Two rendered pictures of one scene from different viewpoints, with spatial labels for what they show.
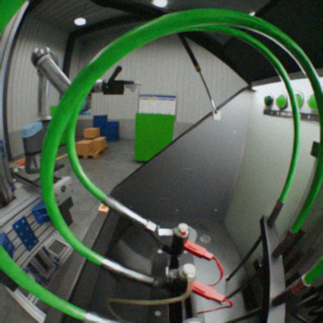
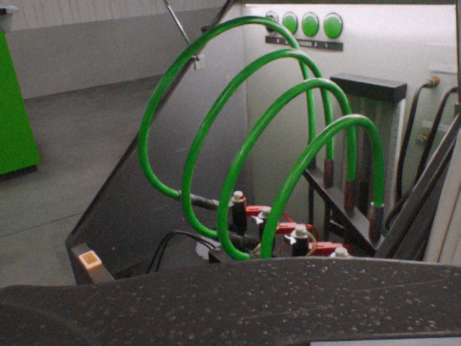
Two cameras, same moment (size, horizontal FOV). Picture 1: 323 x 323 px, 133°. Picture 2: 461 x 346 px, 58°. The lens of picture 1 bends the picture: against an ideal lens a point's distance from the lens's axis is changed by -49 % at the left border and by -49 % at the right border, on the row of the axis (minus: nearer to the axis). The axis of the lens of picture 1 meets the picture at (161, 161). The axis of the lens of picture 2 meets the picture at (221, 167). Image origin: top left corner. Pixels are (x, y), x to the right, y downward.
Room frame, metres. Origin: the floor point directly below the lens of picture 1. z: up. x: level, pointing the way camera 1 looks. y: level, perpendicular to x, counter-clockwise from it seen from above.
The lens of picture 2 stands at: (-0.39, 0.36, 1.48)
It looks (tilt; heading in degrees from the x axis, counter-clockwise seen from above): 25 degrees down; 326
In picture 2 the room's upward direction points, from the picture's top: 5 degrees counter-clockwise
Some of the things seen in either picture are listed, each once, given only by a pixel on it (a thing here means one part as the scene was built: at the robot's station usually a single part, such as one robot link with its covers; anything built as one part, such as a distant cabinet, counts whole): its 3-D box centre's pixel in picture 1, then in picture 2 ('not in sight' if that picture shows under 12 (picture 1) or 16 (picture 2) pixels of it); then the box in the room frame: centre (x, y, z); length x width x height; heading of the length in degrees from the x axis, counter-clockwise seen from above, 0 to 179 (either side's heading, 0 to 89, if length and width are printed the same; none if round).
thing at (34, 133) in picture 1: (33, 136); not in sight; (0.47, 0.64, 1.20); 0.13 x 0.12 x 0.14; 18
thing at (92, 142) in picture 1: (91, 141); not in sight; (4.06, 2.31, 0.39); 1.20 x 0.85 x 0.79; 5
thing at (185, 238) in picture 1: (169, 261); (237, 246); (0.16, -0.03, 1.00); 0.05 x 0.03 x 0.21; 90
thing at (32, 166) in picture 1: (36, 159); not in sight; (0.47, 0.64, 1.09); 0.15 x 0.15 x 0.10
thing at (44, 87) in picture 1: (43, 96); not in sight; (0.60, 0.68, 1.41); 0.15 x 0.12 x 0.55; 18
